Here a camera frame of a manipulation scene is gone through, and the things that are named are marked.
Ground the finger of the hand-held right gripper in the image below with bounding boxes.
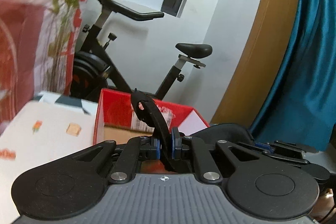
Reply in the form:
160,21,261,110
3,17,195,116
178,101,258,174
238,140,311,165

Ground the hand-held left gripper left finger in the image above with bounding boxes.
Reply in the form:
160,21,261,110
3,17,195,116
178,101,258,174
71,135,162,184

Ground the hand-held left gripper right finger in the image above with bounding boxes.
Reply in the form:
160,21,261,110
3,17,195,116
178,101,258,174
171,127,261,184

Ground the black strap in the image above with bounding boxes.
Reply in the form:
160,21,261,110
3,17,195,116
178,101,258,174
130,88,179,172

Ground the red cardboard box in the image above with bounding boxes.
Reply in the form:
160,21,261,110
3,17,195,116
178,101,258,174
93,88,210,146

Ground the teal curtain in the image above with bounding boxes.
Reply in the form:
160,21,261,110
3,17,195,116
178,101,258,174
249,0,336,151

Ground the brown wooden board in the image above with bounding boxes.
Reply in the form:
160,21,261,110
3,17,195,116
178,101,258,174
211,0,302,126

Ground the black exercise bike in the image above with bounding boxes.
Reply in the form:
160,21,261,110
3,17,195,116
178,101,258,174
70,0,213,102

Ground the white cartoon print blanket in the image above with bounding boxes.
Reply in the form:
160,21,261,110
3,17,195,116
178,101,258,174
0,100,98,216

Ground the red plant print curtain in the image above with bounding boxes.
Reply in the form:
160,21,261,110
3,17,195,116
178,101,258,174
0,0,108,132

